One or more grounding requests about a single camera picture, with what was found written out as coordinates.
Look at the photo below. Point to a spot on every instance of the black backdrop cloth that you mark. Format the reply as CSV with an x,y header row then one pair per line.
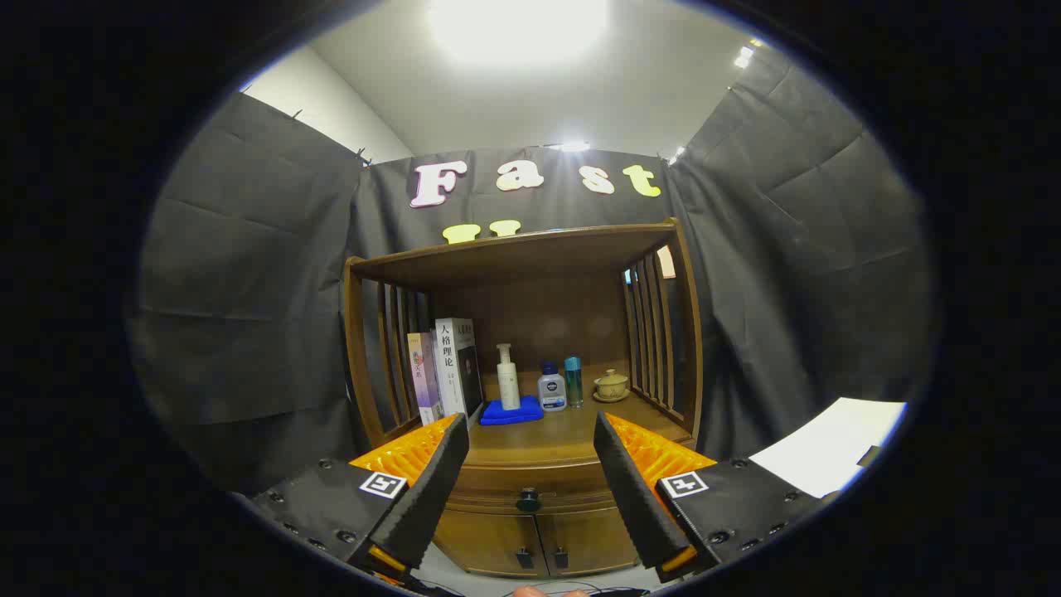
x,y
249,290

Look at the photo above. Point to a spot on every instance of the white bottle with blue cap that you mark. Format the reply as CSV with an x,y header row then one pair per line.
x,y
551,391

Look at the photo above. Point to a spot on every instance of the folded blue cloth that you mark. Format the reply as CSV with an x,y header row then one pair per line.
x,y
497,412

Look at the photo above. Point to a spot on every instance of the white pump bottle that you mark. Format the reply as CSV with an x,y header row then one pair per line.
x,y
508,385

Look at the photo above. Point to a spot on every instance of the wooden cabinet door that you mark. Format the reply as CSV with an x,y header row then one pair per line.
x,y
489,539
593,539

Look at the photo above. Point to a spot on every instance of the white board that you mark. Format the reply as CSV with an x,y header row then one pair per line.
x,y
829,448

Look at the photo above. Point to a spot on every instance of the wooden countertop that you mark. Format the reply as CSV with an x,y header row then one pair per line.
x,y
539,439

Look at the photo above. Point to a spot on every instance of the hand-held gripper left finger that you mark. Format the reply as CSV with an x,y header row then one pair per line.
x,y
431,497

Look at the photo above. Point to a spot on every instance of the ceramic lidded teacup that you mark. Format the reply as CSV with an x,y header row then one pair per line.
x,y
612,385

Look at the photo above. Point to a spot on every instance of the teal bottle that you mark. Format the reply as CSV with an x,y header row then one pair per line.
x,y
574,381

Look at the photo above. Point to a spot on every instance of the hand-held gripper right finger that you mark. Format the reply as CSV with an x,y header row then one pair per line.
x,y
634,497

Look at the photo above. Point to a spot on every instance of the brown wooden cabinet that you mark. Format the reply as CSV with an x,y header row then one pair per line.
x,y
539,315

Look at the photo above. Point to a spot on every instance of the brown wooden drawer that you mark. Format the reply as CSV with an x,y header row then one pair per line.
x,y
497,485

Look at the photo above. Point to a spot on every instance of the purple book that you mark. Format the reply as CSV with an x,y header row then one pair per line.
x,y
424,381

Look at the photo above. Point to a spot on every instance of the white book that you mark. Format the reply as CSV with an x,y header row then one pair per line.
x,y
452,365

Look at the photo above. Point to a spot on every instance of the large ceiling light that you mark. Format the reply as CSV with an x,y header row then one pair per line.
x,y
518,25

